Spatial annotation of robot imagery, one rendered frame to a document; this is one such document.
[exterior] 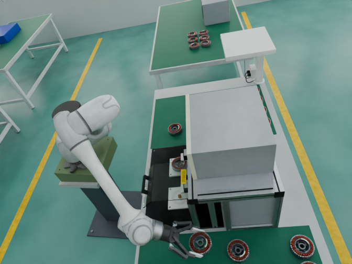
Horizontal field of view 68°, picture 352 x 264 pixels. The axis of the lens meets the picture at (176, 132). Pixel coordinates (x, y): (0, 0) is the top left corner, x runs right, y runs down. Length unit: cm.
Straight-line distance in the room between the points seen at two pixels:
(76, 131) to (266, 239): 112
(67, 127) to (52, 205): 192
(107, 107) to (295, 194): 118
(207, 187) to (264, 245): 47
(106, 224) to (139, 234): 160
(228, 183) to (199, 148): 24
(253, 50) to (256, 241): 126
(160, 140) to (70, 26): 483
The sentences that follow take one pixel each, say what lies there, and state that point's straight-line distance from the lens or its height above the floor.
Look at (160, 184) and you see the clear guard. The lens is 143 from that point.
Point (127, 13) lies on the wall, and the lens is 610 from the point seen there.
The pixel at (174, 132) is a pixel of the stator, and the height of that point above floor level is 78.
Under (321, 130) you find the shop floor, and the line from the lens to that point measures 317.
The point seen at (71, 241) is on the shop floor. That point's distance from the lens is 281.
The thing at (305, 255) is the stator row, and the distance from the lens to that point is 156.
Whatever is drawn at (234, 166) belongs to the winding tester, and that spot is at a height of 119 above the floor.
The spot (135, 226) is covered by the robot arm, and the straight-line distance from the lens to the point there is 111.
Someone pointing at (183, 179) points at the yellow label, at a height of 107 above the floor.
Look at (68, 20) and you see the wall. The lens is 650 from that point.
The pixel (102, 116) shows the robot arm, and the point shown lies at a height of 145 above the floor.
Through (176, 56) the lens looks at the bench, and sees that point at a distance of 304.
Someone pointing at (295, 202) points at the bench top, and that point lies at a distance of 171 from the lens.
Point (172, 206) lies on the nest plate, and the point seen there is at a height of 78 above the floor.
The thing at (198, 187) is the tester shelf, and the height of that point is 111.
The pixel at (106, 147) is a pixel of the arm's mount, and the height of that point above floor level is 85.
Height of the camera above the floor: 222
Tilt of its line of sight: 44 degrees down
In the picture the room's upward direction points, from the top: 15 degrees counter-clockwise
